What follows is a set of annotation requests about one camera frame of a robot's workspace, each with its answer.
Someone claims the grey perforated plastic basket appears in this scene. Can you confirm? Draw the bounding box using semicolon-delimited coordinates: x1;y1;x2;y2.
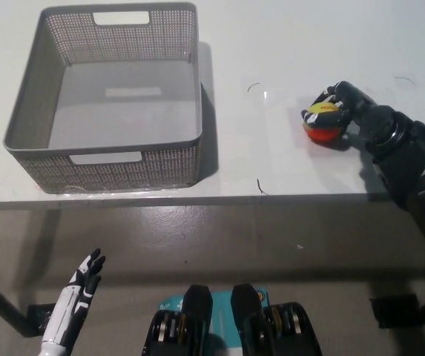
3;2;203;194

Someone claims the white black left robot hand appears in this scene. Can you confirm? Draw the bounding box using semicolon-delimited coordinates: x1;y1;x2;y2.
39;248;107;352

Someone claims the yellow and orange tennis ball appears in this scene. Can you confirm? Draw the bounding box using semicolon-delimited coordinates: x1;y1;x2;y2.
303;102;347;144

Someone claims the black floor pad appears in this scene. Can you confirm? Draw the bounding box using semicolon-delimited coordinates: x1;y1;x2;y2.
27;303;60;330
369;294;421;330

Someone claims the clear plastic sheet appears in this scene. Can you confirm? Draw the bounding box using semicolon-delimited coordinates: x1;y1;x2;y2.
245;76;425;197

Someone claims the black teal robot torso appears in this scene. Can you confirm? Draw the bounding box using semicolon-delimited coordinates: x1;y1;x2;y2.
141;283;324;356

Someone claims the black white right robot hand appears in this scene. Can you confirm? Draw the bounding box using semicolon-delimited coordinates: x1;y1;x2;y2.
300;80;403;149

